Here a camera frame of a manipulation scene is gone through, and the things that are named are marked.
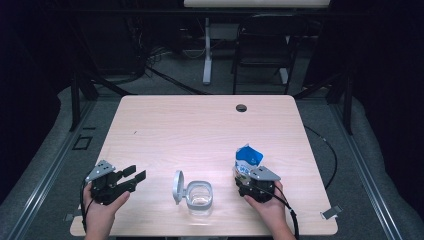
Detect person's left hand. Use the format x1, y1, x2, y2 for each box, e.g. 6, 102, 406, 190
82, 183, 131, 232

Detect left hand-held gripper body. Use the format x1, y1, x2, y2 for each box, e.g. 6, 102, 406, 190
85, 159, 132, 206

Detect person's right hand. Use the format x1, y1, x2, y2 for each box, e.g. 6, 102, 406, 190
243, 180, 295, 231

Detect blue object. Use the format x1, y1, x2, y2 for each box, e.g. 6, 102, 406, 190
232, 143, 265, 184

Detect black folding chair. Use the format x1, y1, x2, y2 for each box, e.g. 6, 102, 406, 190
231, 13, 309, 95

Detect clear pitcher with grey lid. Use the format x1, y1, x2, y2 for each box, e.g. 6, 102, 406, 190
171, 169, 214, 212

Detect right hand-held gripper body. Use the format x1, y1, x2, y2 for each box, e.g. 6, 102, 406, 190
234, 165, 282, 204

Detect grey metal clamp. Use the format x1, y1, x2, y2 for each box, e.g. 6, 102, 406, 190
320, 204, 344, 221

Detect left hand-held gripper cable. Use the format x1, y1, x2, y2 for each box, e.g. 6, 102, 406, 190
79, 179, 93, 233

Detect right hand-held gripper cable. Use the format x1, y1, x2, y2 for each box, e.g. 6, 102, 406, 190
261, 184, 300, 240

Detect black floor socket frame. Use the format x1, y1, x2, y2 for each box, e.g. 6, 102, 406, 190
72, 134, 94, 151

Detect white desk leg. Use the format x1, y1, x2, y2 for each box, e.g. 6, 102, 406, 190
202, 17, 213, 86

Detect black floor cable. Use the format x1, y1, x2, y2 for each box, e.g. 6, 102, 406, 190
304, 125, 339, 191

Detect hand-held gripper cable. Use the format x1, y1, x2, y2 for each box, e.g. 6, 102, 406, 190
79, 179, 93, 233
261, 184, 300, 240

